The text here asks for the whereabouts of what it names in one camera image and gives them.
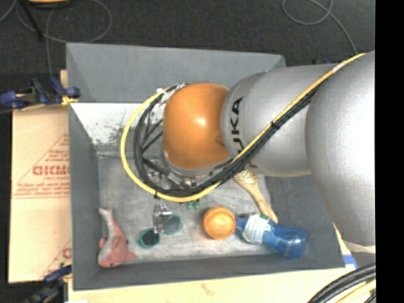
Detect green sunglasses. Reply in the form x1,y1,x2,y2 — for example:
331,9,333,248
136,213,184,249

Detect pink and grey toy fish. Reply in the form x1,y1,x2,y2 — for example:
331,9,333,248
97,207,137,269

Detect orange ball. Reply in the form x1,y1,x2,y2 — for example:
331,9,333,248
203,206,237,241

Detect grey metal bin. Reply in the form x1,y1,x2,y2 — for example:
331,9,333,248
65,42,347,292

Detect blue clear plastic bottle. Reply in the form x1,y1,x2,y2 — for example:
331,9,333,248
235,213,308,259

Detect brown cardboard board red print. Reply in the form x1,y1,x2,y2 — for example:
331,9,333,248
7,105,74,284

